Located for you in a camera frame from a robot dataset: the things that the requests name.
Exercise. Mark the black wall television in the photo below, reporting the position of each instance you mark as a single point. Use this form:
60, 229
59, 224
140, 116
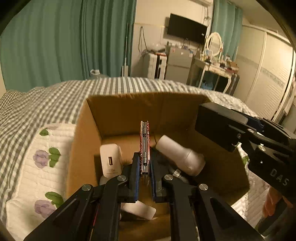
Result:
187, 29

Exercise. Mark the grey mini fridge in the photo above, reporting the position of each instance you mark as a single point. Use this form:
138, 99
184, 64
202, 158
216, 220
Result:
178, 64

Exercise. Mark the green curtain right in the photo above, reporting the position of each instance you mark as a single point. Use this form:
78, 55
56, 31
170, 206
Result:
227, 21

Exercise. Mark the light blue earbuds case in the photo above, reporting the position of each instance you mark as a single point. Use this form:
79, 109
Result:
103, 180

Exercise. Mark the white mop pole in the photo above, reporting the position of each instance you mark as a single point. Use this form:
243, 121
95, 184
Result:
124, 69

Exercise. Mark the grey checked bed sheet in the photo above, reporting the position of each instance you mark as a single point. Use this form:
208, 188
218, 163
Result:
23, 113

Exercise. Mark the white rounded bottle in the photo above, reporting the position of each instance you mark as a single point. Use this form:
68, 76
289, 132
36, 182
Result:
187, 160

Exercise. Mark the green curtain left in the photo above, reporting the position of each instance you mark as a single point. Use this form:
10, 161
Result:
48, 42

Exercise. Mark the white dressing table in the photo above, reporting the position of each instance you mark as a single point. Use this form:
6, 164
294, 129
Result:
200, 70

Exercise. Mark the green curtain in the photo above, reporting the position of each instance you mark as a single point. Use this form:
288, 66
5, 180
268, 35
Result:
48, 42
227, 21

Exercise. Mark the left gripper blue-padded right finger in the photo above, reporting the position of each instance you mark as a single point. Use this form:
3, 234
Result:
196, 212

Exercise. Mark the white floral quilt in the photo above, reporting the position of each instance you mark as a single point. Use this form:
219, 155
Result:
41, 187

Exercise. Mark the dark suitcase by wardrobe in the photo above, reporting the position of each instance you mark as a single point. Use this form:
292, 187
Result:
234, 81

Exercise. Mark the white rectangular power bank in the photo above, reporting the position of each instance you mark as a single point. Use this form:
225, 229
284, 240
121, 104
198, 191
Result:
139, 209

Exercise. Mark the white suitcase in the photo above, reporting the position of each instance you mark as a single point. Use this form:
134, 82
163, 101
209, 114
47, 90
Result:
154, 66

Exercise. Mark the white louvered wardrobe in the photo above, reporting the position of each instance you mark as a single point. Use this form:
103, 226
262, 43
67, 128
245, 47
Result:
266, 62

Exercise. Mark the clear water jug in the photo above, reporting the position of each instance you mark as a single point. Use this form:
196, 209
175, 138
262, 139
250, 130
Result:
95, 74

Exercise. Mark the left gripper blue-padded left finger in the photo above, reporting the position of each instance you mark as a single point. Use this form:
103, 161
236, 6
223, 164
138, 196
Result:
92, 213

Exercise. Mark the white oval vanity mirror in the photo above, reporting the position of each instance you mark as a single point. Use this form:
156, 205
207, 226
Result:
213, 44

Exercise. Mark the white usb charger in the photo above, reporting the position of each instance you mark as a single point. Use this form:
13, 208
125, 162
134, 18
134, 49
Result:
111, 156

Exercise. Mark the person's right hand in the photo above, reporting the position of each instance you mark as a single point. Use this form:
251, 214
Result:
272, 198

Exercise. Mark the red glitter case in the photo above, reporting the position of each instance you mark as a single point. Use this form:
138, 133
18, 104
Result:
144, 150

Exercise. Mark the brown cardboard box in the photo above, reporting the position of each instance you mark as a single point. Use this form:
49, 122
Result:
115, 119

